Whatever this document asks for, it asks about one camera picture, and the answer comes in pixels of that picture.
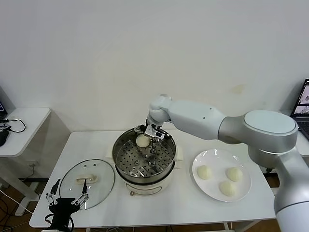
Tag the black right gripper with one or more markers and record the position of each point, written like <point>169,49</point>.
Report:
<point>150,122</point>

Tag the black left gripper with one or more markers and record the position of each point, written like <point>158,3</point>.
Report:
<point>62,207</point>

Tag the white steamed baozi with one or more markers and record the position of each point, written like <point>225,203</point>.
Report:
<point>143,141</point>
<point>234,174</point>
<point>227,189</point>
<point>204,172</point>

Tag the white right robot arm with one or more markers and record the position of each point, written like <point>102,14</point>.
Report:
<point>193,116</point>

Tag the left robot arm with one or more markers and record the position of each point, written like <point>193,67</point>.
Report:
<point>54,230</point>

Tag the stainless steel steamer basket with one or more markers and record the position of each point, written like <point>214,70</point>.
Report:
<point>135,157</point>

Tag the white side table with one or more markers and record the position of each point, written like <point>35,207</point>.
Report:
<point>303,145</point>
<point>24,135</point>

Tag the white round plate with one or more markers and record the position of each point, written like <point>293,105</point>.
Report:
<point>217,191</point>

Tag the black open laptop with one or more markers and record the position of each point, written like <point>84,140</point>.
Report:
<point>301,101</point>
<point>2,110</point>

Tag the white table leg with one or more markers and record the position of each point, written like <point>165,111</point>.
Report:
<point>227,227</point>

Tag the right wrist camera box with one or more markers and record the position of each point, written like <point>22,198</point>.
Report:
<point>149,130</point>

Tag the white wall socket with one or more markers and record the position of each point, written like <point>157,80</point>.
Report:
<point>33,165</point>

